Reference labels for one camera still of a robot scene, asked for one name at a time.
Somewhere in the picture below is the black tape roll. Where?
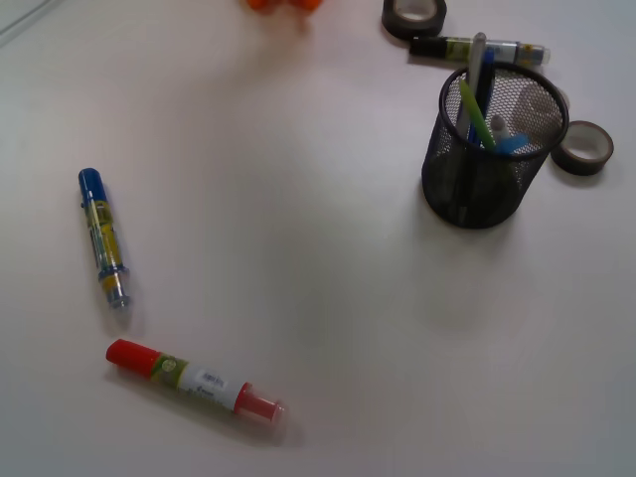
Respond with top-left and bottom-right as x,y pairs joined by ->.
381,0 -> 447,41

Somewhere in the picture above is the brown tape roll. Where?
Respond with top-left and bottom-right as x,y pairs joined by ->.
551,120 -> 614,176

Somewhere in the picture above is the blue whiteboard marker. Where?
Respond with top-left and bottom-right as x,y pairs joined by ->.
79,168 -> 130,310

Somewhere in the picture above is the black whiteboard marker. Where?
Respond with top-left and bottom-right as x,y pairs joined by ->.
409,37 -> 551,67

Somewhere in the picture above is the white dotted pen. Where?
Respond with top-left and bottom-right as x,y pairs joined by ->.
490,114 -> 511,144

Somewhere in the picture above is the green mechanical pencil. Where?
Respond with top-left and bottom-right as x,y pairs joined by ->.
459,79 -> 496,151

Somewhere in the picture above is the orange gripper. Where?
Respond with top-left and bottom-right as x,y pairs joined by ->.
246,0 -> 321,11

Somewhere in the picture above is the blue black ballpoint pen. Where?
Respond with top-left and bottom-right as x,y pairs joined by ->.
468,48 -> 494,145

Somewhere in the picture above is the silver white capped pen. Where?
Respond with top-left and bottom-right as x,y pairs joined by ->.
456,32 -> 487,139

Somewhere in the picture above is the black mesh pen holder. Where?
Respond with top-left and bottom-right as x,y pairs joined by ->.
421,63 -> 569,230

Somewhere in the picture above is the light blue capped pen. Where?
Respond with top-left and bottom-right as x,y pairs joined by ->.
495,133 -> 530,155

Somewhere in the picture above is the red whiteboard marker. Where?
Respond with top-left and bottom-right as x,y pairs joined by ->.
105,339 -> 288,442

